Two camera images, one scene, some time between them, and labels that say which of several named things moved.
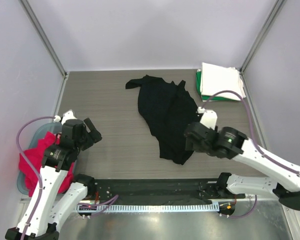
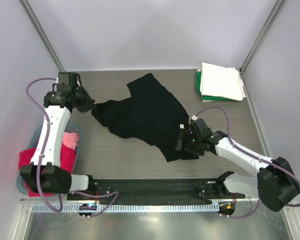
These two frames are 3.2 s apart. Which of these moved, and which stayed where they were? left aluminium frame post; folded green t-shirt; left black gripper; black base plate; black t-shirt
Moved: left black gripper; black t-shirt
Stayed: folded green t-shirt; left aluminium frame post; black base plate
